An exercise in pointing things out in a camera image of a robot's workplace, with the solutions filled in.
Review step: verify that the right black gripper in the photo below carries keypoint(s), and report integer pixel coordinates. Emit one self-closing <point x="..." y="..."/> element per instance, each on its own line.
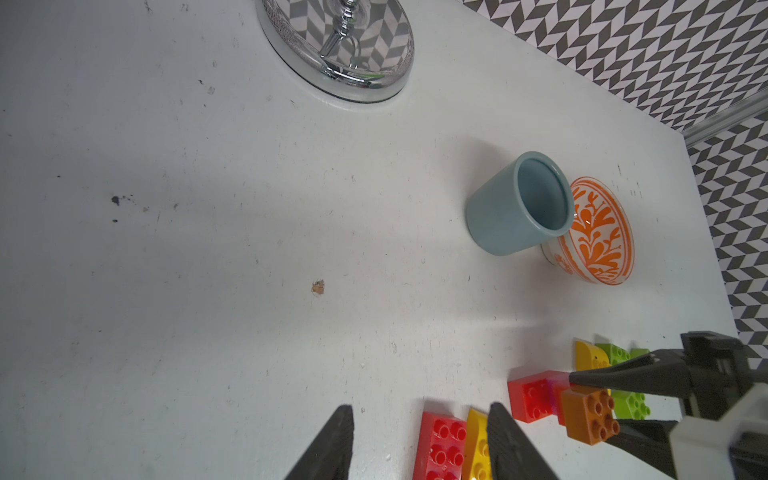
<point x="710" y="375"/>

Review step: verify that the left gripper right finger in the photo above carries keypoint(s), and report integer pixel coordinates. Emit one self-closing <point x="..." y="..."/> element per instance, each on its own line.
<point x="512" y="454"/>

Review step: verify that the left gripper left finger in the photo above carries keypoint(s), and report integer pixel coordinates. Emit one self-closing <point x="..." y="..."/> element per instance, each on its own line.
<point x="330" y="453"/>

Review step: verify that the orange brown lego brick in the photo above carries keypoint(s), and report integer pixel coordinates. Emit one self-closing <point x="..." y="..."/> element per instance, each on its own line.
<point x="588" y="414"/>

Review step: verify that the yellow curved lego brick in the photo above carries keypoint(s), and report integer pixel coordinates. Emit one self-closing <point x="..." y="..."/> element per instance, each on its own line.
<point x="589" y="357"/>

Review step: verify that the pink lego brick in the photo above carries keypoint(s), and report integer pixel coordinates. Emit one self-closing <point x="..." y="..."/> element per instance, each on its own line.
<point x="558" y="382"/>

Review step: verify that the green lego brick front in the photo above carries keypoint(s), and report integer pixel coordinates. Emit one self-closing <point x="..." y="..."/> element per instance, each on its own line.
<point x="630" y="405"/>

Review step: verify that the green lego brick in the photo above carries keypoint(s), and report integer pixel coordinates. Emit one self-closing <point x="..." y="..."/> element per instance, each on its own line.
<point x="616" y="355"/>
<point x="638" y="352"/>
<point x="630" y="405"/>

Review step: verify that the yellow long lego brick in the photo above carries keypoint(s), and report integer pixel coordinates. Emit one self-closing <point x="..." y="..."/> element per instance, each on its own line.
<point x="476" y="465"/>

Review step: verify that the green lego brick right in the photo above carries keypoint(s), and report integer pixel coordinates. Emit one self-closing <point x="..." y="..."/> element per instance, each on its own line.
<point x="638" y="352"/>

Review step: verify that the green lego brick back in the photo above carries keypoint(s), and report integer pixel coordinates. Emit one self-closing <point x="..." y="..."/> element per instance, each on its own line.
<point x="616" y="355"/>

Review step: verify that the red long lego brick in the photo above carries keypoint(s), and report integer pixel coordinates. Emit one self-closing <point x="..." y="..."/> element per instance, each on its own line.
<point x="440" y="449"/>

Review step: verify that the orange white patterned bowl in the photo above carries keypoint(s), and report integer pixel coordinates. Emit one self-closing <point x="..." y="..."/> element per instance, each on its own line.
<point x="599" y="247"/>

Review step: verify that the grey blue ceramic cup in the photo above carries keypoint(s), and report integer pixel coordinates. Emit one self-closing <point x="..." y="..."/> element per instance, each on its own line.
<point x="527" y="203"/>

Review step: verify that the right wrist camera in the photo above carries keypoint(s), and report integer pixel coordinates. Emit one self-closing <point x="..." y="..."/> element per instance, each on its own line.
<point x="732" y="447"/>

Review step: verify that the chrome wire glass rack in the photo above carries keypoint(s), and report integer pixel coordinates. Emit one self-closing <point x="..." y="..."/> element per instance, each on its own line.
<point x="360" y="51"/>

